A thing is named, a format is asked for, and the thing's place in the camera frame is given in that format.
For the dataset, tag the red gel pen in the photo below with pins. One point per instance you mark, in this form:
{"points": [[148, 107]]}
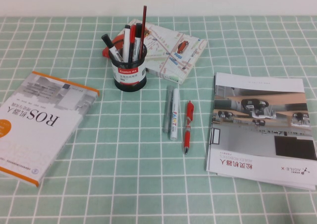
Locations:
{"points": [[188, 125]]}

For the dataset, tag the white map cover book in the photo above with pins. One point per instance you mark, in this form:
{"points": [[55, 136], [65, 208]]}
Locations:
{"points": [[178, 50]]}

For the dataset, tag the green white checked tablecloth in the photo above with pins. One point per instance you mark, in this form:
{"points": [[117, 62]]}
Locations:
{"points": [[148, 184]]}

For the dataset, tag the white orange ROS book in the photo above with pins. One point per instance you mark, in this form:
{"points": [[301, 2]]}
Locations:
{"points": [[37, 134]]}

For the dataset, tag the white AgileX robot brochure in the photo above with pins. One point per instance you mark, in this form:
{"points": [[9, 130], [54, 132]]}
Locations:
{"points": [[260, 134]]}

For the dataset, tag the dark red pencil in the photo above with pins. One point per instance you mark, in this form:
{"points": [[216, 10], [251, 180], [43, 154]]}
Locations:
{"points": [[143, 23]]}

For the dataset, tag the black mesh pen holder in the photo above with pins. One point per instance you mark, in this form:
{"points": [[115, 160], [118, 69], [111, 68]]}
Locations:
{"points": [[128, 81]]}

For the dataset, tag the white paint marker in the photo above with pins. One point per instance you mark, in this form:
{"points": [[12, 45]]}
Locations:
{"points": [[174, 115]]}

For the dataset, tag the black marker red label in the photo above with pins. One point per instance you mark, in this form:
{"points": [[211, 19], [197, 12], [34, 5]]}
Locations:
{"points": [[138, 30]]}

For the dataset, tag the silver grey pen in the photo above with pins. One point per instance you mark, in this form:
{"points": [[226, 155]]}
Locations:
{"points": [[168, 110]]}

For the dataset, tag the red marker pen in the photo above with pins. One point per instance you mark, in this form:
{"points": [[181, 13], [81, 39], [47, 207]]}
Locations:
{"points": [[133, 33]]}

